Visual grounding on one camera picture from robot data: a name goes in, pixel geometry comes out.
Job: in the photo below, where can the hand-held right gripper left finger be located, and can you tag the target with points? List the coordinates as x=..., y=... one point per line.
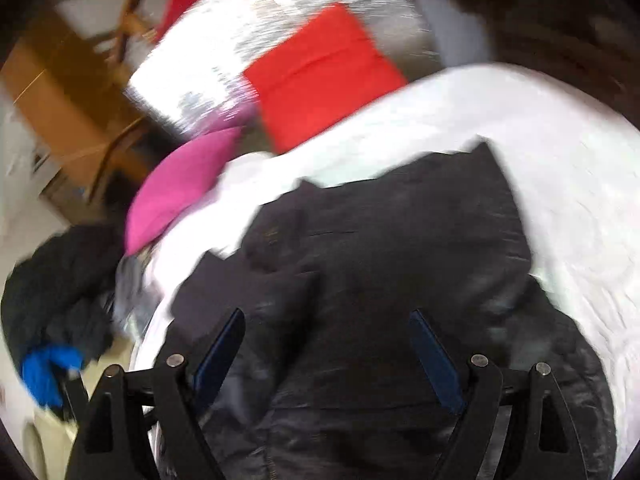
x=218, y=355

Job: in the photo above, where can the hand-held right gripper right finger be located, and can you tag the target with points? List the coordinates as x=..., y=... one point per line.
x=436, y=356

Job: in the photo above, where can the black jacket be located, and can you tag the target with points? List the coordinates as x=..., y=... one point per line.
x=400, y=270

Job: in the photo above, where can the pile of dark clothes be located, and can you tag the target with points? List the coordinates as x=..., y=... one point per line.
x=60, y=290

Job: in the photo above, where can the grey cloth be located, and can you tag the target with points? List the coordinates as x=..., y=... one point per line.
x=131, y=285

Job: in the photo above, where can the blue cloth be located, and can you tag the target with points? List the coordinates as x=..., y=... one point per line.
x=47, y=367

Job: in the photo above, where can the pink pillow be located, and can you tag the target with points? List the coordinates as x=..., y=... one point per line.
x=175, y=185

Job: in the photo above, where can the white textured bedspread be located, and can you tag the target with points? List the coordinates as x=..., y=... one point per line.
x=550, y=160

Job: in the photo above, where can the cardboard box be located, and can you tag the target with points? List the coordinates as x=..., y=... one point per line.
x=65, y=95

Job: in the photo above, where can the silver foil blanket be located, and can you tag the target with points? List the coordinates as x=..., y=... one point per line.
x=240, y=50

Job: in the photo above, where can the wooden chair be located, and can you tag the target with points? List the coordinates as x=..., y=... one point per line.
x=135, y=15

